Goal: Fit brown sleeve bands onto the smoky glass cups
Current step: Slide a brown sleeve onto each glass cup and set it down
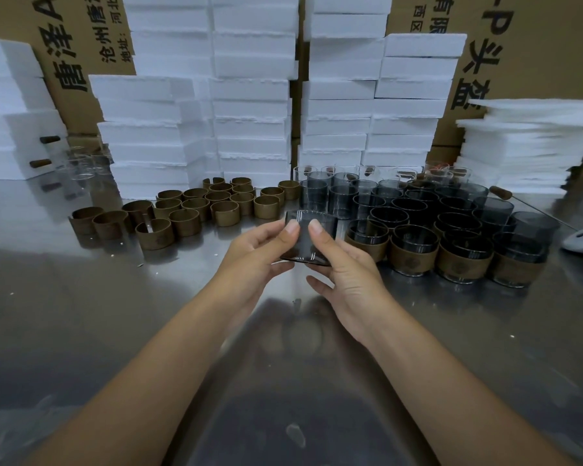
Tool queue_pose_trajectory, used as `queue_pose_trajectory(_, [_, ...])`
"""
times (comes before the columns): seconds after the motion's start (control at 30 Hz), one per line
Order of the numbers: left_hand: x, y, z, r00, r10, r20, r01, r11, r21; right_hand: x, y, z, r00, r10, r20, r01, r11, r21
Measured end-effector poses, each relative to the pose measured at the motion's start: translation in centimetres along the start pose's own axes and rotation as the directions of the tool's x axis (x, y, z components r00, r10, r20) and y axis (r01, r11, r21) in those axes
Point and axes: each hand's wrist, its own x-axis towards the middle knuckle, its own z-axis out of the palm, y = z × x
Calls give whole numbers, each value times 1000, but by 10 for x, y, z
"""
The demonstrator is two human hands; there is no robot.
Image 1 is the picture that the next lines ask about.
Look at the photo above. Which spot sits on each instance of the person's left hand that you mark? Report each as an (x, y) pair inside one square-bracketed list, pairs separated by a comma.
[(252, 276)]

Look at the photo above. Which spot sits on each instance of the person's right hand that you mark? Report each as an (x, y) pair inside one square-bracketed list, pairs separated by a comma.
[(359, 300)]

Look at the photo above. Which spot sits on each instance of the smoky transparent plastic cup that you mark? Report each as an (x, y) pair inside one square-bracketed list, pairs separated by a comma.
[(368, 229), (466, 245), (457, 220), (413, 236), (517, 245), (388, 215), (303, 252)]

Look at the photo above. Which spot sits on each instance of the group of brown sleeve rings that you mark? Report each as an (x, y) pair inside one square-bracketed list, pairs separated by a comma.
[(184, 223)]

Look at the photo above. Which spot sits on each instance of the cluster of transparent plastic cups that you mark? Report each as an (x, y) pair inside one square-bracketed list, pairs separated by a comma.
[(316, 194)]

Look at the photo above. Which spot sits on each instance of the bunch of clear plastic cups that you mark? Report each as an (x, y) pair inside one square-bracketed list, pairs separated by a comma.
[(85, 164)]

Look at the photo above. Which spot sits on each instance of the person's left forearm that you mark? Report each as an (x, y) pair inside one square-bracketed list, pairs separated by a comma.
[(136, 397)]

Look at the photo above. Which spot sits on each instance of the person's right forearm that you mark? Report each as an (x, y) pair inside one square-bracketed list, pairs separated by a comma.
[(461, 407)]

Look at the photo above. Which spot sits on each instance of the tall stack white foam blocks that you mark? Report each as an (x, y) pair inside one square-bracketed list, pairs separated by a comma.
[(238, 101)]

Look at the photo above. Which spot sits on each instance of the stepped stack white foam blocks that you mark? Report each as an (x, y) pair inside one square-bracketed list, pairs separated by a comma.
[(335, 106)]

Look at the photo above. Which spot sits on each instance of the stack of thin foam sheets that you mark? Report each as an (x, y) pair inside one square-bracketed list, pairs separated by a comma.
[(520, 150)]

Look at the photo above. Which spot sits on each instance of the brown cork stick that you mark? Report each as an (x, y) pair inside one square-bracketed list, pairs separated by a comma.
[(50, 140), (40, 164)]

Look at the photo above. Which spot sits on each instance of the stack of white foam blocks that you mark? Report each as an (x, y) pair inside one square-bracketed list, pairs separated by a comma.
[(5, 121)]

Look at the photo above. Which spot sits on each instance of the large printed cardboard box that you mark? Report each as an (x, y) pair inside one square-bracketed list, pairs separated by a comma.
[(549, 48)]

